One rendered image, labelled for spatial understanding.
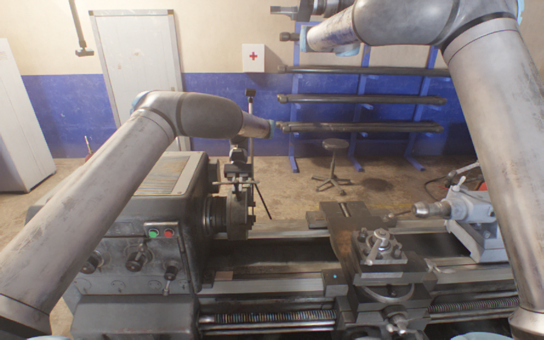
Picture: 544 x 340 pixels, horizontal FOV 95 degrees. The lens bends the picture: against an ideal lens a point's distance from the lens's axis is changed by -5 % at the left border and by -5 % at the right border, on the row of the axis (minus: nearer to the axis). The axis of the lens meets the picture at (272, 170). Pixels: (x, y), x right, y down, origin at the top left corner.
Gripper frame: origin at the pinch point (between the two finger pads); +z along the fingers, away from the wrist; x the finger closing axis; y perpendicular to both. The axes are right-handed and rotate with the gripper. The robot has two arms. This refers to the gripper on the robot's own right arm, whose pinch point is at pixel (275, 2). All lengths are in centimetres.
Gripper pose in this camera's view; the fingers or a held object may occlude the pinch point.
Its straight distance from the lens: 110.8
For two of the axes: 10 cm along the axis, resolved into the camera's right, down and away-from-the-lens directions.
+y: 0.2, 9.7, -2.2
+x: -0.5, 2.2, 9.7
